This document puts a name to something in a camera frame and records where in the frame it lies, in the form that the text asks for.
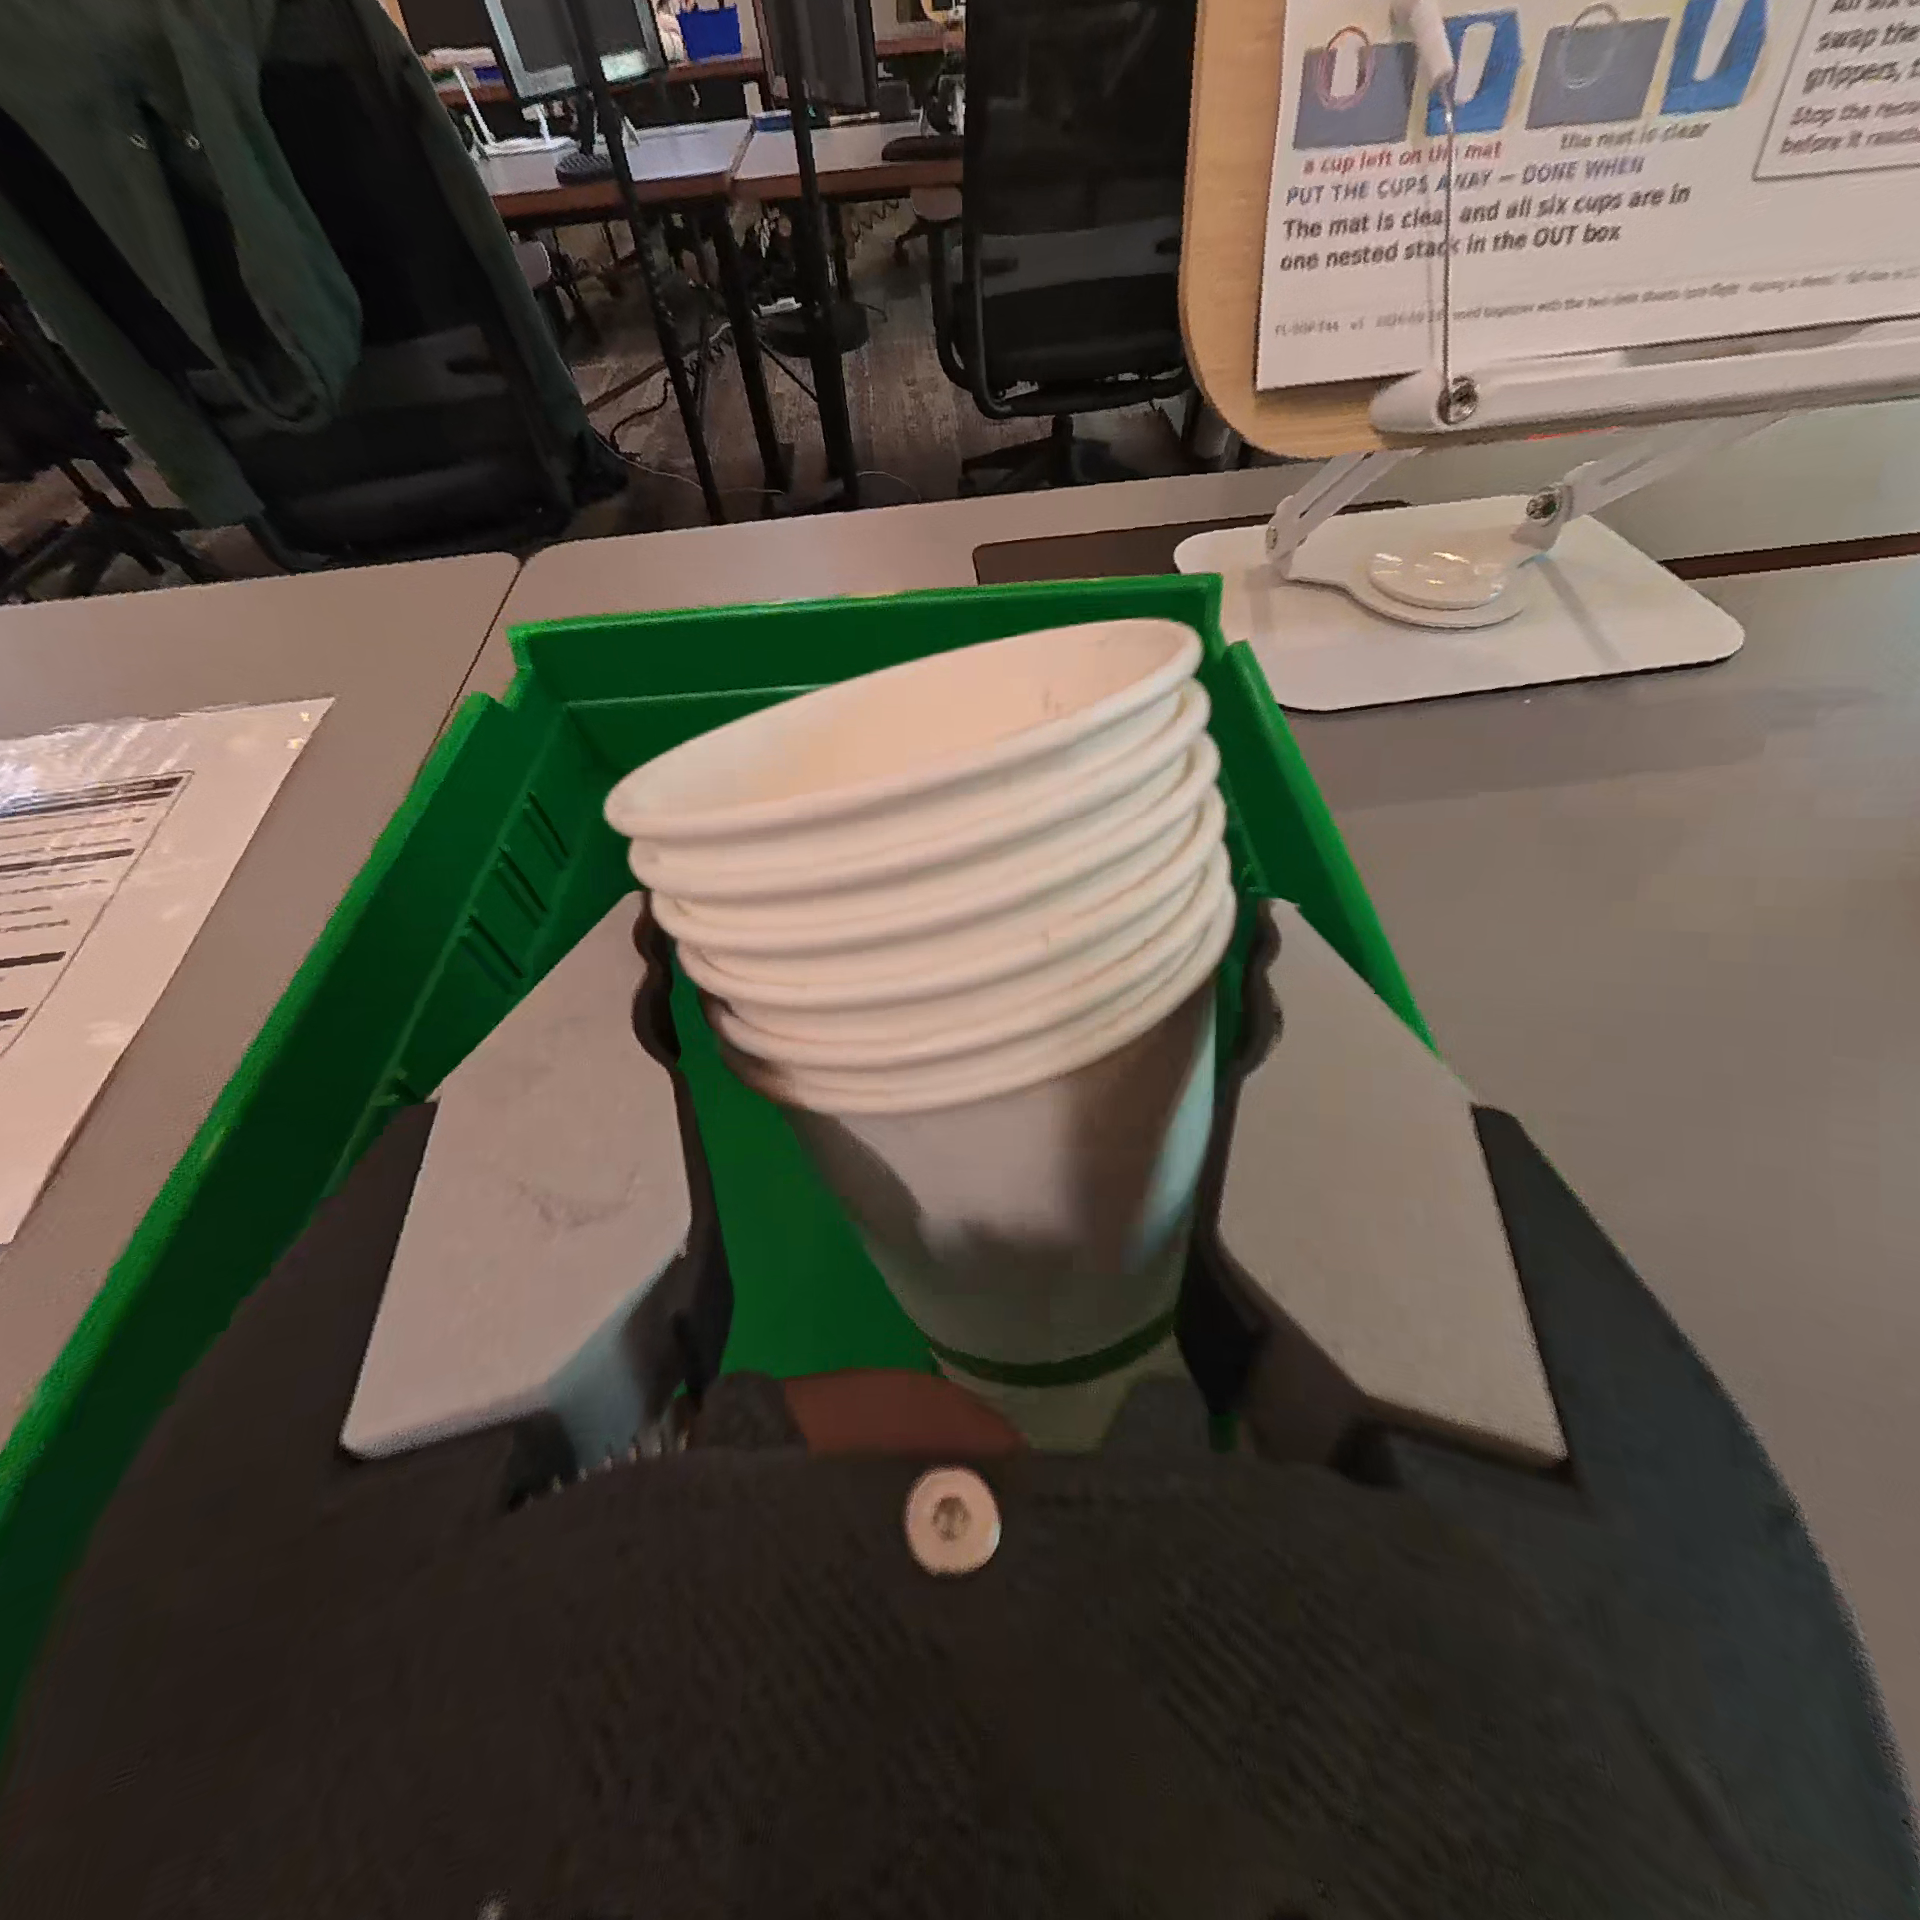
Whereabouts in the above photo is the black office chair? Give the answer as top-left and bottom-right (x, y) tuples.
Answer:
(938, 0), (1203, 490)

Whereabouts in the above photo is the dark green jacket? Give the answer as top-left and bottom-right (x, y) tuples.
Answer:
(0, 0), (593, 529)

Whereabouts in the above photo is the stack of white paper cups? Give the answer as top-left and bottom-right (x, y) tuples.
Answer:
(603, 618), (1240, 1454)

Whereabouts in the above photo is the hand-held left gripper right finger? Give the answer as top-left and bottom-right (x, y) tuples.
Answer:
(1181, 905), (1570, 1471)

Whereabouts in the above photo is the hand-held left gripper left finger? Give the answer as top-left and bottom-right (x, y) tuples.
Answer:
(339, 892), (739, 1466)

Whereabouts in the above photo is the wooden instruction board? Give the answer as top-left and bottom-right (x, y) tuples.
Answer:
(1178, 0), (1920, 460)

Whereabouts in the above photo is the grey background desk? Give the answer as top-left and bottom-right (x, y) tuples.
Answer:
(434, 118), (964, 506)

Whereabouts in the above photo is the green plastic bin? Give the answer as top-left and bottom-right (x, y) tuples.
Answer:
(0, 574), (1437, 1749)

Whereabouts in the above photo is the white printed sheet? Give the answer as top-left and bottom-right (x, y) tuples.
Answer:
(0, 697), (335, 1248)

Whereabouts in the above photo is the computer monitor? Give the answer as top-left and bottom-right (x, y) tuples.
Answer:
(481, 0), (669, 101)

